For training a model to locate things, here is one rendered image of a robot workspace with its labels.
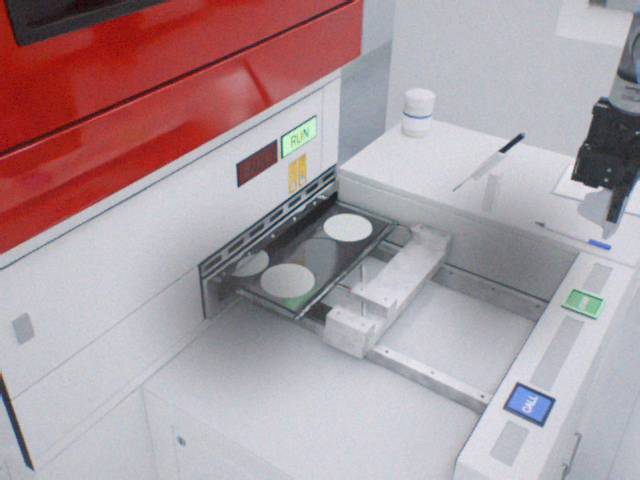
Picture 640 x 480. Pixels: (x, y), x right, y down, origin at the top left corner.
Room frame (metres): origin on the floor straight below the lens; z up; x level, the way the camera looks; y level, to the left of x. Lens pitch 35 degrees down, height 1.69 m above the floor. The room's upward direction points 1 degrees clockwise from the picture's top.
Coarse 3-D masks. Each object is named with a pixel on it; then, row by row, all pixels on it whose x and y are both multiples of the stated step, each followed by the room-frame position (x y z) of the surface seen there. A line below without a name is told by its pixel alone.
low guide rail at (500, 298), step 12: (372, 252) 1.16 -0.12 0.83; (384, 252) 1.15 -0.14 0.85; (396, 252) 1.14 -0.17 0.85; (432, 276) 1.08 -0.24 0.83; (444, 276) 1.07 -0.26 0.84; (456, 276) 1.06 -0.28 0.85; (456, 288) 1.06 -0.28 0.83; (468, 288) 1.04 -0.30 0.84; (480, 288) 1.03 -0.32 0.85; (492, 288) 1.03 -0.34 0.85; (480, 300) 1.03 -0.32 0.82; (492, 300) 1.01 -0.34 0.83; (504, 300) 1.00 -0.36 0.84; (516, 300) 0.99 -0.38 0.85; (528, 300) 1.00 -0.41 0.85; (516, 312) 0.99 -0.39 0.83; (528, 312) 0.98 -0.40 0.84; (540, 312) 0.97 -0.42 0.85
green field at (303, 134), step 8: (312, 120) 1.21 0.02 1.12; (304, 128) 1.19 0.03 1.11; (312, 128) 1.21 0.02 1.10; (288, 136) 1.14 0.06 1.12; (296, 136) 1.17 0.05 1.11; (304, 136) 1.19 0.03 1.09; (312, 136) 1.21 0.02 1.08; (288, 144) 1.14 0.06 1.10; (296, 144) 1.17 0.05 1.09; (288, 152) 1.14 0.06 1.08
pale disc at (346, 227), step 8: (336, 216) 1.20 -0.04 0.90; (344, 216) 1.20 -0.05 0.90; (352, 216) 1.20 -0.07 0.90; (328, 224) 1.17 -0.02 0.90; (336, 224) 1.17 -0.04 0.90; (344, 224) 1.17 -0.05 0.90; (352, 224) 1.17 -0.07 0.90; (360, 224) 1.17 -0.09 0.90; (368, 224) 1.17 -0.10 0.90; (328, 232) 1.14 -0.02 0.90; (336, 232) 1.14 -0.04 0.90; (344, 232) 1.14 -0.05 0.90; (352, 232) 1.14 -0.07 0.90; (360, 232) 1.14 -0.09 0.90; (368, 232) 1.14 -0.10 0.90; (344, 240) 1.11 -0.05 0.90; (352, 240) 1.11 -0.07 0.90
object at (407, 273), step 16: (400, 256) 1.09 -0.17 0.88; (416, 256) 1.09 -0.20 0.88; (432, 256) 1.09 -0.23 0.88; (448, 256) 1.12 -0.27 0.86; (384, 272) 1.03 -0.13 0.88; (400, 272) 1.04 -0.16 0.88; (416, 272) 1.04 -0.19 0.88; (432, 272) 1.06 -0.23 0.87; (384, 288) 0.98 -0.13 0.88; (400, 288) 0.99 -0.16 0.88; (416, 288) 1.00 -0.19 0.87; (352, 304) 0.94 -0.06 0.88; (400, 304) 0.94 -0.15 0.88; (384, 320) 0.90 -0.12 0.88; (336, 336) 0.85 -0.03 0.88; (352, 352) 0.83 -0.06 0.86
